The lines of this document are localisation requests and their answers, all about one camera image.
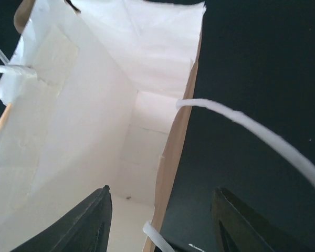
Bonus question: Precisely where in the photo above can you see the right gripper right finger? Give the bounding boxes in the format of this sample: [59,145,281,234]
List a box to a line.
[211,187,310,251]

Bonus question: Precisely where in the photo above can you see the brown paper bag white handles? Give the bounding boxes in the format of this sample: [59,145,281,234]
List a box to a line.
[0,1,315,251]

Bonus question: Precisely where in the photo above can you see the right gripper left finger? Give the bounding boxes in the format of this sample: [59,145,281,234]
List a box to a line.
[13,185,112,251]

